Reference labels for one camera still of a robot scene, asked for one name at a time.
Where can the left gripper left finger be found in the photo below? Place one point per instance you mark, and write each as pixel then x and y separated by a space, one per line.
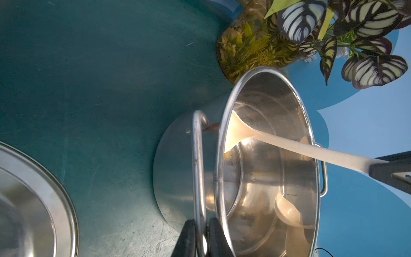
pixel 186 243

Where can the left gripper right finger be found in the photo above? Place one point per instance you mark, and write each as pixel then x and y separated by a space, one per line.
pixel 218 245

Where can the potted artificial plant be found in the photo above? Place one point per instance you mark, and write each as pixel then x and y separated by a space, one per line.
pixel 279 33

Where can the stainless steel pot lid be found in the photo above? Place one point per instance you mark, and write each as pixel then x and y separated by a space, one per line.
pixel 38 218

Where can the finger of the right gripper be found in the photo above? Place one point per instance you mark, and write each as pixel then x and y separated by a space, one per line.
pixel 396 172

